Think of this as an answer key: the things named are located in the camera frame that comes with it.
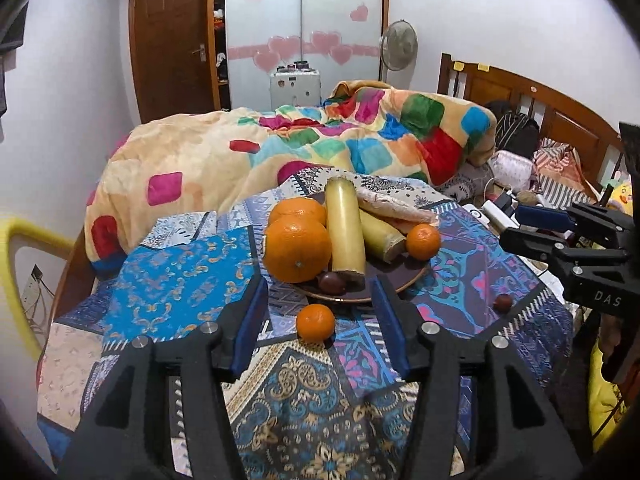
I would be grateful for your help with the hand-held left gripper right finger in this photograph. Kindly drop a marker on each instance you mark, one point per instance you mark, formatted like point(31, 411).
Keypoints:
point(390, 330)

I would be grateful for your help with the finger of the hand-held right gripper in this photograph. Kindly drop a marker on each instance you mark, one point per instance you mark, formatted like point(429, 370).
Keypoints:
point(530, 244)
point(542, 217)

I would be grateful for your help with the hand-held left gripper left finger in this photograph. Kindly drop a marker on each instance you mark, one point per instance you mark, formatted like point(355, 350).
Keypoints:
point(250, 330)

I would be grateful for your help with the brown round plate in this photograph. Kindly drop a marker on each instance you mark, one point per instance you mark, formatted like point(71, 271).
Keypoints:
point(395, 275)

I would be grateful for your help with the small dark red plum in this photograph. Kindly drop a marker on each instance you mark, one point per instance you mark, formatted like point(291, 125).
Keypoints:
point(503, 302)
point(332, 283)

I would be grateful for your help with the small mandarin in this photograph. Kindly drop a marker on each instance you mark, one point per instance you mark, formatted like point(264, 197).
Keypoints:
point(315, 323)
point(423, 241)

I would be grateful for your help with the yellow sugarcane piece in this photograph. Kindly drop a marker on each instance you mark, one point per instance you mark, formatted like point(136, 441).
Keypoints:
point(382, 237)
point(345, 230)

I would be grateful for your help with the large orange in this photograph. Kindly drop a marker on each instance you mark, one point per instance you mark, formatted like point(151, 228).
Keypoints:
point(297, 208)
point(297, 250)

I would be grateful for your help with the beige sweet potato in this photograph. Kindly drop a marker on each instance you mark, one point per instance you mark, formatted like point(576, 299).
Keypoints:
point(395, 207)

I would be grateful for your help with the white charger box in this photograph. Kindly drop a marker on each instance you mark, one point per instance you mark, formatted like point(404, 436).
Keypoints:
point(500, 215)

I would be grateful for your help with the striped cloth bag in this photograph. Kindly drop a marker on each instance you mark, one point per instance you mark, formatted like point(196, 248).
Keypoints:
point(562, 170)

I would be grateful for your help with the pink padded pouch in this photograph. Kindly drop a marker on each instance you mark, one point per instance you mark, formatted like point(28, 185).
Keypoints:
point(511, 170)

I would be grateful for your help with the blue patterned tablecloth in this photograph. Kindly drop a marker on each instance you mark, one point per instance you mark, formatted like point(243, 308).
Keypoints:
point(190, 280)

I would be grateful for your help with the yellow plush toy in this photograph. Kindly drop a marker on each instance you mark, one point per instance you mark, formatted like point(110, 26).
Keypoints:
point(620, 195)

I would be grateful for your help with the black backpack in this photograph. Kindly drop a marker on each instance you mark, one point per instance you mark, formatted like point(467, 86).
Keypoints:
point(515, 130)

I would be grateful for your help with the brown wooden headboard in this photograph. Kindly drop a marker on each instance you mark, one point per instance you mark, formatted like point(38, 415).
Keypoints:
point(560, 105)

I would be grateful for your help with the colourful checked blanket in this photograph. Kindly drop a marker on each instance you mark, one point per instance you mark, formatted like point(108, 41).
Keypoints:
point(200, 160)

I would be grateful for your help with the standing electric fan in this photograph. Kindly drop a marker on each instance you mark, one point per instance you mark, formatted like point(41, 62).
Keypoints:
point(398, 42)

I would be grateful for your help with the yellow plastic chair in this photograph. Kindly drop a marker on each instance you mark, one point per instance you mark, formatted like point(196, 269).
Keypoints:
point(30, 232)

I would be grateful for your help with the white box appliance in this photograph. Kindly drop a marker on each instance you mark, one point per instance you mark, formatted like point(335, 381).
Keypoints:
point(295, 85)

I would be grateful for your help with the brown wooden door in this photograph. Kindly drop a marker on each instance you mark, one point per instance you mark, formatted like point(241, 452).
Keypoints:
point(170, 45)

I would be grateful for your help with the white heart-print wardrobe doors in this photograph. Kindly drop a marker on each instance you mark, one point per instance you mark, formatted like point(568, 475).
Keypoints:
point(305, 5)

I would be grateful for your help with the dark hanging cloth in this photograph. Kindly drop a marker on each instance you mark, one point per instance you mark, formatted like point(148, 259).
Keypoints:
point(9, 50)

